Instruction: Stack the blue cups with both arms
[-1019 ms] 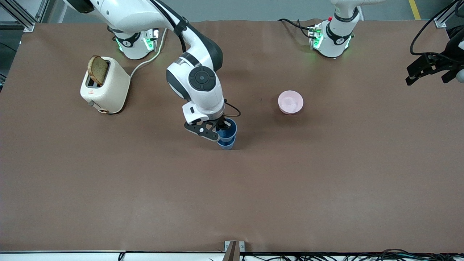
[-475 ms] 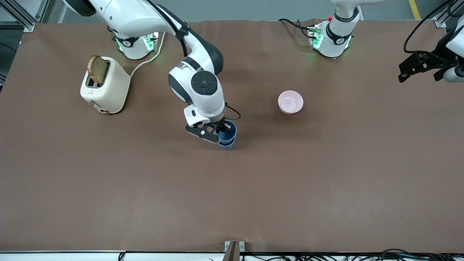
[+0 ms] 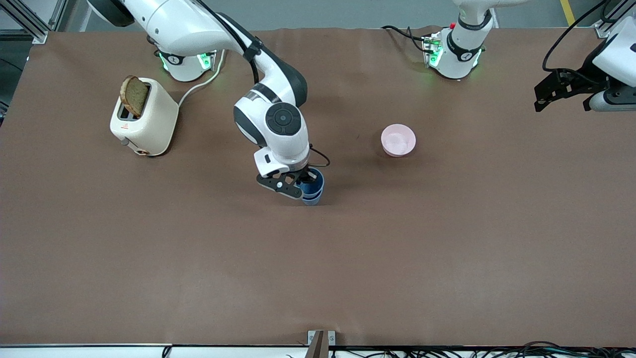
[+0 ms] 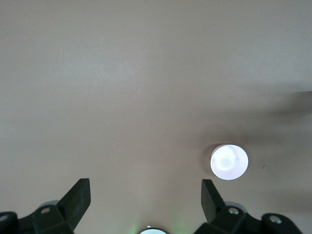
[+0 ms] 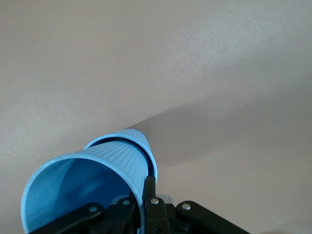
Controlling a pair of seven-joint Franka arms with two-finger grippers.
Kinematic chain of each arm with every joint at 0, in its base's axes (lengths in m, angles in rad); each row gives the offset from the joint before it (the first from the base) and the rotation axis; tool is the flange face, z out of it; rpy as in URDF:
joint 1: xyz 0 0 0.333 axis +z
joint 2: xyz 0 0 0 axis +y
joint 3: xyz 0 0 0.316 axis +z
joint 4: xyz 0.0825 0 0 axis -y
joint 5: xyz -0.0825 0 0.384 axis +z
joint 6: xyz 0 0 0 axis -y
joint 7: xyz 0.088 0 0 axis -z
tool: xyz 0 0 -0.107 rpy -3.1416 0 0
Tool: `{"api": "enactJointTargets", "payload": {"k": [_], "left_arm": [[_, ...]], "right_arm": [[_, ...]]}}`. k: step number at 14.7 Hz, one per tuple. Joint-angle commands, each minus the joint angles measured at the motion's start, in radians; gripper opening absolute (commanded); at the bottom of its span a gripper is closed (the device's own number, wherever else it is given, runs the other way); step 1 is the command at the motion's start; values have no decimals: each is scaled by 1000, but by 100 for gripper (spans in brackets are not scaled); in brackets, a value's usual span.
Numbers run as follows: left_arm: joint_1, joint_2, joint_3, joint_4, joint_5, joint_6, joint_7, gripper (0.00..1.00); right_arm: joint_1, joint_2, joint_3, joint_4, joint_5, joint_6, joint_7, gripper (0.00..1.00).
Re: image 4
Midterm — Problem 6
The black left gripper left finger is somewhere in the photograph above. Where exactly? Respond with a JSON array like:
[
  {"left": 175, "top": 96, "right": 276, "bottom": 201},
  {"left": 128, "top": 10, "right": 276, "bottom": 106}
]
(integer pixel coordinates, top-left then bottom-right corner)
[{"left": 0, "top": 178, "right": 91, "bottom": 234}]

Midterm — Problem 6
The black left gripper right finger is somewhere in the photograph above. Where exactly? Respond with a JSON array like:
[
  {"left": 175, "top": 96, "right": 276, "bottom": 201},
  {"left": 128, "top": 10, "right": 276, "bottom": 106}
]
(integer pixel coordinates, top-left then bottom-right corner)
[{"left": 195, "top": 179, "right": 300, "bottom": 234}]

